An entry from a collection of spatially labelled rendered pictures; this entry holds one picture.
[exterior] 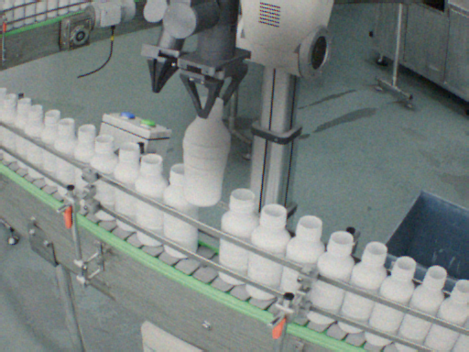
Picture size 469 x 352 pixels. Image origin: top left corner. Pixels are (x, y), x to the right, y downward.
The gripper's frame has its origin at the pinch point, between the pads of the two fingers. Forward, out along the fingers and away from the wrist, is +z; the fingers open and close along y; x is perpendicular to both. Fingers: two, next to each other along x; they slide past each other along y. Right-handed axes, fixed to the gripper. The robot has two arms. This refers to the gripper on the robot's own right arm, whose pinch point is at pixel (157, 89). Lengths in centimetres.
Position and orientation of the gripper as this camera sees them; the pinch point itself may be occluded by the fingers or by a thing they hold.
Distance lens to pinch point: 133.0
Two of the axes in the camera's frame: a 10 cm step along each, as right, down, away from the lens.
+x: 5.0, -0.8, 8.6
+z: -2.5, 9.4, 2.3
